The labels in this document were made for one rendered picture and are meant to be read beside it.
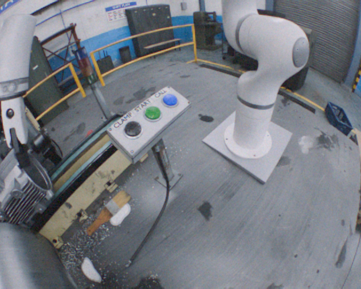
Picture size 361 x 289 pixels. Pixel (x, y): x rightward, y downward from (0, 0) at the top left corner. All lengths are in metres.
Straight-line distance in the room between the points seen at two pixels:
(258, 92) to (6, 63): 0.54
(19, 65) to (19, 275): 0.34
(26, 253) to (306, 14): 6.73
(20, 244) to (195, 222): 0.41
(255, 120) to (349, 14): 6.39
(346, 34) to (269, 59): 6.25
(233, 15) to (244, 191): 0.48
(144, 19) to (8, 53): 5.48
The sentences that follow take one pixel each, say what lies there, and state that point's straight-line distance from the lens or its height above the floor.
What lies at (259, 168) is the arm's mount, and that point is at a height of 0.82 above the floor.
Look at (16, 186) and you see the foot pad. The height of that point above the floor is 1.07.
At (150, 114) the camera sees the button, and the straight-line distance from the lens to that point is 0.27.
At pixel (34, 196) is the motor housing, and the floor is 1.01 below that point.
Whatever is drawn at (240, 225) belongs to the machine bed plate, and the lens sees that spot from 0.45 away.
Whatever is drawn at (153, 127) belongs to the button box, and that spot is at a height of 1.06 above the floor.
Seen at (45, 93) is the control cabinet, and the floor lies 0.72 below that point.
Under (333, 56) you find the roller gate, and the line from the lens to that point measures 6.46.
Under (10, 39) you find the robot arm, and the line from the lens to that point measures 0.35.
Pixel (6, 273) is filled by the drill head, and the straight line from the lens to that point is 0.29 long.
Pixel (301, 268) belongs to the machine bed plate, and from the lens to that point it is 0.53.
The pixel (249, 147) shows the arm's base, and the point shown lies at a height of 0.84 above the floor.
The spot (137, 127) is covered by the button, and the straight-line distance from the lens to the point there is 0.26.
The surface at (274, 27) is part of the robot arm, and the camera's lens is 0.32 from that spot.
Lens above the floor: 1.22
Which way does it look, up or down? 48 degrees down
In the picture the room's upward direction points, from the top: 10 degrees counter-clockwise
